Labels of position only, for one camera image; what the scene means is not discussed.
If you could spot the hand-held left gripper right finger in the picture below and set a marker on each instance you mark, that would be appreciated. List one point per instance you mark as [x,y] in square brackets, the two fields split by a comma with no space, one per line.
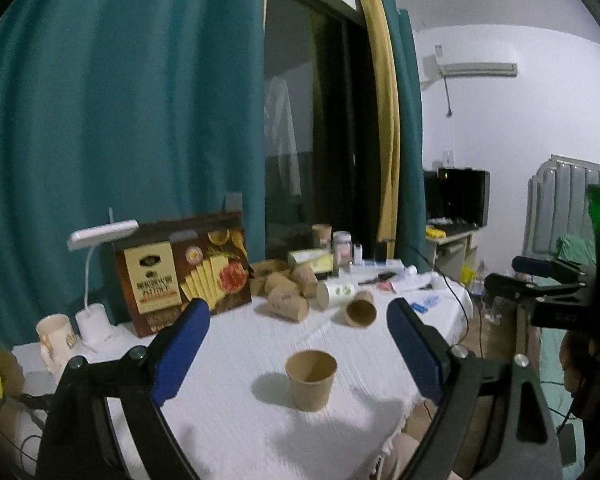
[416,355]

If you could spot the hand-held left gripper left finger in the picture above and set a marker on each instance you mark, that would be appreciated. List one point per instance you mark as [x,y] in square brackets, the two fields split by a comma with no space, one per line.
[180,355]

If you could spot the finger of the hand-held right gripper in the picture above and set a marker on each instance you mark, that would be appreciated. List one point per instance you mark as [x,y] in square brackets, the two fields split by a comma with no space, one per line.
[505,284]
[532,265]

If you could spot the brown paper cup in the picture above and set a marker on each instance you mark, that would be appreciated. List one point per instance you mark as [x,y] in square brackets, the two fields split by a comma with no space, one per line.
[321,236]
[281,284]
[287,306]
[305,280]
[360,311]
[311,382]

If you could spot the white paper cup green print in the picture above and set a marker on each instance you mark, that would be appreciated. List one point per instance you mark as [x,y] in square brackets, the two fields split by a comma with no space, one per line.
[334,294]

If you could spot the person's right hand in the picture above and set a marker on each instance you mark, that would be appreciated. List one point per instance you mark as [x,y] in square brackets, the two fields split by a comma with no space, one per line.
[582,365]

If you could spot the green cloth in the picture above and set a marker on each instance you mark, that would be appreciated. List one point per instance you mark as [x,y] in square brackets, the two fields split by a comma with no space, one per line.
[575,251]

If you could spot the blue packet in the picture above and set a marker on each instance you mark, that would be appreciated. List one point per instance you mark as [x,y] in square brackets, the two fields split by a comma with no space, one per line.
[425,304]

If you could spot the small beige desk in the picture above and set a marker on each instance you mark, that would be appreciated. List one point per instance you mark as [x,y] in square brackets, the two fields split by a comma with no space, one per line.
[452,247]

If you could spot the grey padded headboard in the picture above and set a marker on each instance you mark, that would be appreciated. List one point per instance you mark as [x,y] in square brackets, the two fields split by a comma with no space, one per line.
[565,200]

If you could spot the brown food gift box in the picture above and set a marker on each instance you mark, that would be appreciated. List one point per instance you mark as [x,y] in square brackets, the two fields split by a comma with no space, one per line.
[185,275]

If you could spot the white tube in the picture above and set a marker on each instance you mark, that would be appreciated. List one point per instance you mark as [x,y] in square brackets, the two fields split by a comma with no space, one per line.
[409,270]

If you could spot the black comb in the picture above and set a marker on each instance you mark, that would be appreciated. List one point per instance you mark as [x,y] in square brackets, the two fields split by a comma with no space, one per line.
[380,276]

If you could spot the black monitor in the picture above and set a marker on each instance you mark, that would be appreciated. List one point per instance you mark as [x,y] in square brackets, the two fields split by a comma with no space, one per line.
[462,195]

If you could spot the white tablecloth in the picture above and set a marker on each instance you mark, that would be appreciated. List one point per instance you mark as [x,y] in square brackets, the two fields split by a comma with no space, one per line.
[260,425]

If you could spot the white desk lamp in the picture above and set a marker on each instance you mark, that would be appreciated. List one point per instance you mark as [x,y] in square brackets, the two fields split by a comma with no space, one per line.
[97,280]

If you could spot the small white bottle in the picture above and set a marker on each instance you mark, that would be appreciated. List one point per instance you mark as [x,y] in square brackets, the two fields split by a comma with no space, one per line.
[358,252]

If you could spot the white printed mug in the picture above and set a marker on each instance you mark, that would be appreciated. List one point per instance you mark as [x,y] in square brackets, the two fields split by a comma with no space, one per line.
[55,342]

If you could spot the clear glass jar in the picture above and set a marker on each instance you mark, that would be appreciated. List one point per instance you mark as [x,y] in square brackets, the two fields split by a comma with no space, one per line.
[342,247]

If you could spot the yellow white carton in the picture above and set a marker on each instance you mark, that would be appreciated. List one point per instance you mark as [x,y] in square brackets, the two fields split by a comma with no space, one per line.
[311,260]

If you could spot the narrow teal curtain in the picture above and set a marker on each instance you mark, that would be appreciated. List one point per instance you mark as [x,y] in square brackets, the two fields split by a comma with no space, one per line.
[407,135]

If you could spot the yellow curtain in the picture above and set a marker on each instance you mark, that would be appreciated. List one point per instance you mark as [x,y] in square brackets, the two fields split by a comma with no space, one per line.
[382,110]

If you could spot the white air conditioner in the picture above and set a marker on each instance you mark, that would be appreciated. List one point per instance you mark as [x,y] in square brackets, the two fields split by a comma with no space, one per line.
[472,60]

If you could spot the wide teal curtain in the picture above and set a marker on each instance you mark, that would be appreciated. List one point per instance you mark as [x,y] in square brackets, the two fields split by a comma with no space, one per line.
[125,125]

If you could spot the dark glass window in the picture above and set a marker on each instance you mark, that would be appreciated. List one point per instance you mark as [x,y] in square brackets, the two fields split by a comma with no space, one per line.
[320,125]

